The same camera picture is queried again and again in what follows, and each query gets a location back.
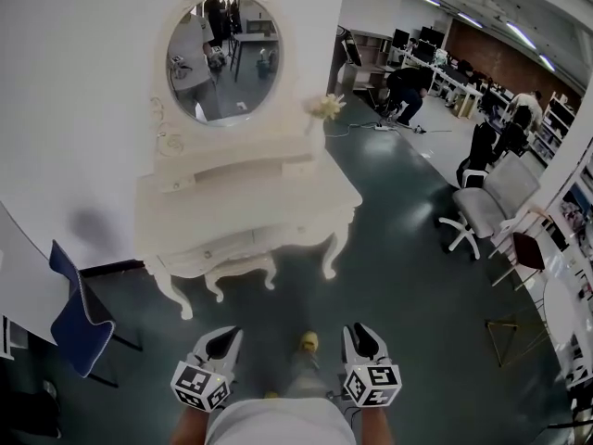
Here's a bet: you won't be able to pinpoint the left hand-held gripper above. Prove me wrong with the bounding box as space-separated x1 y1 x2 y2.
170 325 245 413

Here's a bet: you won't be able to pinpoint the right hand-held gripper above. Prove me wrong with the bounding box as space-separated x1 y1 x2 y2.
342 323 402 408

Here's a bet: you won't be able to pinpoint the white ornate dressing table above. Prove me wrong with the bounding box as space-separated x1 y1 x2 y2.
133 0 364 322

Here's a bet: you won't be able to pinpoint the person's left forearm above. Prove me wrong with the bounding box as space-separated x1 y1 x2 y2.
170 403 219 445

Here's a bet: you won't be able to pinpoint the person's right forearm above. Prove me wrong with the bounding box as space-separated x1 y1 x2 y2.
360 404 395 445

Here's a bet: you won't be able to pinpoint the person's right yellow shoe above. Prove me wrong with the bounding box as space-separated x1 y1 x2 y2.
296 330 321 354

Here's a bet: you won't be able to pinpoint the person's grey trousers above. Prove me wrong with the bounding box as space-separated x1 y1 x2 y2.
282 348 325 401

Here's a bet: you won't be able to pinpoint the white carved stool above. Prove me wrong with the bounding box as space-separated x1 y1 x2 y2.
203 252 279 304

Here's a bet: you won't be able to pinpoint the person's white shirt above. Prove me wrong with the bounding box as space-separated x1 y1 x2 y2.
203 396 358 445

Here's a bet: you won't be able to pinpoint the blue upholstered chair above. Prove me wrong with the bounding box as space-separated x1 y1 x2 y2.
48 239 144 388

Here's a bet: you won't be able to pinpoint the grey office chair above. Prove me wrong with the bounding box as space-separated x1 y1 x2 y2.
438 153 542 261

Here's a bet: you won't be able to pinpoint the wooden chair with dark seat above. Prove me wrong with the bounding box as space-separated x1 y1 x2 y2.
490 206 555 291

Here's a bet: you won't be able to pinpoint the white desk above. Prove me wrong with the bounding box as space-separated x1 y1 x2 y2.
0 201 70 347

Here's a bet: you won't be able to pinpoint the white ceramic vase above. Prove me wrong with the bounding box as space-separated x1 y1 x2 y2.
305 113 328 155

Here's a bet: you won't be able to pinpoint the black office chair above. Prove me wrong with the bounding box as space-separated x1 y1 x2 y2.
456 121 499 189

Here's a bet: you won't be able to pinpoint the artificial flower bouquet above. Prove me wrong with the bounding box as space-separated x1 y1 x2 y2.
303 93 347 122

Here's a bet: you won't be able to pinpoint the cardboard box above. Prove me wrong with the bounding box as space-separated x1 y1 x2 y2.
456 95 478 120

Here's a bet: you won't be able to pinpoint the row of white office desks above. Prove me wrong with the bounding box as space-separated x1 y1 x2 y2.
393 44 515 115

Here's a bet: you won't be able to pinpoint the wooden open cabinet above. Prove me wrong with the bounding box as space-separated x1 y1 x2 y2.
342 28 395 92

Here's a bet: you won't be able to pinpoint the row of black monitors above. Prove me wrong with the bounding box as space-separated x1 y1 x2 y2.
391 25 446 62

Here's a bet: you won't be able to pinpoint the round table with gold frame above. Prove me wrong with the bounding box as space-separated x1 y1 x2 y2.
484 275 587 370

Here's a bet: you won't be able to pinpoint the oval mirror with carved frame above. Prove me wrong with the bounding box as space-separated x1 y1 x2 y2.
155 0 296 129

